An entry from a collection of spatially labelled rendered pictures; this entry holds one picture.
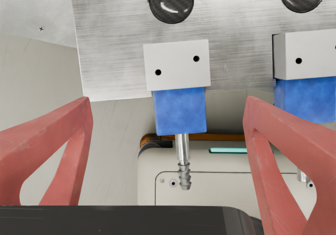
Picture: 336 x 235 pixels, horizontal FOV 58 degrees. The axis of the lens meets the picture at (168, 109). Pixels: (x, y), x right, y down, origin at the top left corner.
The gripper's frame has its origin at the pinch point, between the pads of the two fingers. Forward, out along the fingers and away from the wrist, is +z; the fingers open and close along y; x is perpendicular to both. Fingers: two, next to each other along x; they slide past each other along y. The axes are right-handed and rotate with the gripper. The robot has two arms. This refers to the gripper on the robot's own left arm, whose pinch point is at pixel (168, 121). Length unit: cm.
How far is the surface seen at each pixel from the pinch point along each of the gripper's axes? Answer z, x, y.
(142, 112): 82, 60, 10
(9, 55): 91, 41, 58
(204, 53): 11.5, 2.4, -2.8
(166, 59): 11.3, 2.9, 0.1
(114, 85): 12.8, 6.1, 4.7
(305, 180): 8.4, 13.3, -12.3
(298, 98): 11.0, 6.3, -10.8
